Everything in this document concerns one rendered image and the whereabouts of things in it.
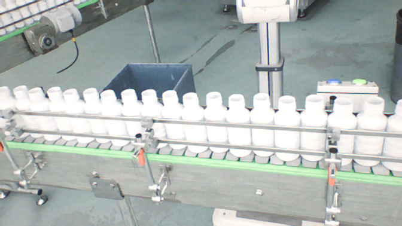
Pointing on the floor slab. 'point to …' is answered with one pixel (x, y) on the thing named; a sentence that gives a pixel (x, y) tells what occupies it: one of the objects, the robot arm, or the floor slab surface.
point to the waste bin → (397, 62)
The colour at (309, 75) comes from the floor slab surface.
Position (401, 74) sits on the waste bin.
